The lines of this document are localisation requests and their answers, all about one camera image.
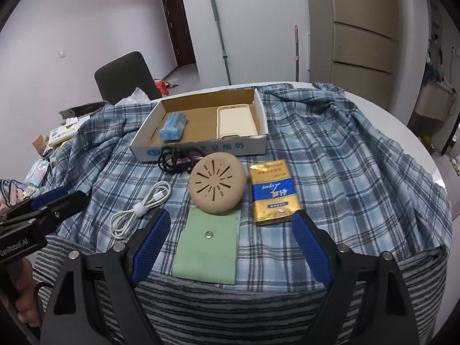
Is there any dark wooden door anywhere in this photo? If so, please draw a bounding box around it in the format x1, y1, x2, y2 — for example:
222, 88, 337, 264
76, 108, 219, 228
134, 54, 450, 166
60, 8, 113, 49
160, 0, 197, 70

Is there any blue soft packet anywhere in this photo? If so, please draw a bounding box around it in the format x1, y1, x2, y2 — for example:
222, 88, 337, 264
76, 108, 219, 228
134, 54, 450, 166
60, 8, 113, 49
159, 112, 188, 141

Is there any white plastic bag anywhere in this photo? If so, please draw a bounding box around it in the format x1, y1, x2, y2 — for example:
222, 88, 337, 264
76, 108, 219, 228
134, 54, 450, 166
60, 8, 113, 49
115, 87, 152, 107

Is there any person's left hand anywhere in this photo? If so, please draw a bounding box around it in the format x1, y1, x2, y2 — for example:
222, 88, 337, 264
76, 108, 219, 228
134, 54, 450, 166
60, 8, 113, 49
0, 257, 42, 327

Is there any black chair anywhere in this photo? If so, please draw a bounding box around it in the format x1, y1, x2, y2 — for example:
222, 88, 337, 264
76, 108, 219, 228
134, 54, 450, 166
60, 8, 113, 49
94, 51, 162, 106

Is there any cardboard box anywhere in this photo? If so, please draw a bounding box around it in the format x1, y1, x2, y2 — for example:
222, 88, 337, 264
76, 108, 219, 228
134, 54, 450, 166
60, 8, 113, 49
129, 87, 269, 162

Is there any white cable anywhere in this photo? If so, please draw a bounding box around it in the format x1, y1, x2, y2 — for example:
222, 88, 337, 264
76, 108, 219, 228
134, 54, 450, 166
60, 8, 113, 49
110, 181, 172, 239

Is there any beige phone case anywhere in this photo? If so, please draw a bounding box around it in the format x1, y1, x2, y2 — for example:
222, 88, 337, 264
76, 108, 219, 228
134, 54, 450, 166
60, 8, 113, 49
216, 103, 260, 140

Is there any pile of boxes and packets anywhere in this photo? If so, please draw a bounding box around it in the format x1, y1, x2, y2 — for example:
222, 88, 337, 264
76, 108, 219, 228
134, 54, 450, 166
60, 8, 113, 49
24, 103, 108, 189

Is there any gold and blue tissue packet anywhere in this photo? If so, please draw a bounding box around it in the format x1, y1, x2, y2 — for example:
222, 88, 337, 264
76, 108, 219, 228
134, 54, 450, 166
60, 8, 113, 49
249, 159, 303, 226

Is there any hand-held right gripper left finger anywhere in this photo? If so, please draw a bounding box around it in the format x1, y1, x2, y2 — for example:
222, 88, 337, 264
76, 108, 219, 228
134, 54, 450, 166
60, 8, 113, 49
39, 208, 171, 345

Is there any blue plaid cloth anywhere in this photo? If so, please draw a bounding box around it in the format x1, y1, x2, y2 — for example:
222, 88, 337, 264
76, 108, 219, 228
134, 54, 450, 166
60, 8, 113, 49
50, 82, 453, 285

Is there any black cable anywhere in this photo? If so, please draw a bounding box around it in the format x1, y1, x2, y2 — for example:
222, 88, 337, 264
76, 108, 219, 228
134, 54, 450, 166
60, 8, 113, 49
157, 144, 204, 176

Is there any grey mop handle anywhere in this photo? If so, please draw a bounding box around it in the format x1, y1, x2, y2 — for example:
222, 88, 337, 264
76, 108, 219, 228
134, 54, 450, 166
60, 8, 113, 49
210, 0, 233, 86

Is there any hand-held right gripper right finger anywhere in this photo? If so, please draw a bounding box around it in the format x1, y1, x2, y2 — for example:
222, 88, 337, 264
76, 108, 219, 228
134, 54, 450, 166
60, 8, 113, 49
291, 209, 421, 345

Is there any pink broom handle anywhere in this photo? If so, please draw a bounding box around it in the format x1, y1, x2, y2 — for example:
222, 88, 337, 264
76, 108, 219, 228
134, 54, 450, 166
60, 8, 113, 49
293, 25, 301, 82

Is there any beige side cabinet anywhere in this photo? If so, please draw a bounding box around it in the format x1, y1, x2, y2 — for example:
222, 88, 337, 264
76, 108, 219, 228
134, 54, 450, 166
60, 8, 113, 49
413, 79, 458, 121

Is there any cartoon printed packet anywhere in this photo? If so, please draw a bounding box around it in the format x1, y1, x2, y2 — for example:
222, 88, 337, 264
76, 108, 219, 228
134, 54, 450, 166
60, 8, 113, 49
0, 178, 34, 210

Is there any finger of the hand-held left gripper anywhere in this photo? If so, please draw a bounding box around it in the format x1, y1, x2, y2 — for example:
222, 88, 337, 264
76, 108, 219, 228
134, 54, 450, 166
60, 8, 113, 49
36, 190, 89, 230
30, 187, 69, 211

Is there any beige refrigerator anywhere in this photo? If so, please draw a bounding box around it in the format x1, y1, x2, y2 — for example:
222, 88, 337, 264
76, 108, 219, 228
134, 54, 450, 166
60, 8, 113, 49
305, 0, 402, 111

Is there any green snap pouch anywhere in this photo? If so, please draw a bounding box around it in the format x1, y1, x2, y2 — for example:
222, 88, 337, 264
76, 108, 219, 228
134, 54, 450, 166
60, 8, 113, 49
173, 206, 242, 285

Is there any grey striped cloth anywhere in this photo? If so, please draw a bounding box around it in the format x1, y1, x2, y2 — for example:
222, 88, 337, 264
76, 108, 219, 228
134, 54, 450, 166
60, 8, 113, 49
32, 235, 447, 345

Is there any round beige slotted pad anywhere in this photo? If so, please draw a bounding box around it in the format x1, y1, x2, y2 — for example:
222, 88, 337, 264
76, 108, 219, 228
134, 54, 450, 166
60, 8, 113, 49
188, 152, 248, 216

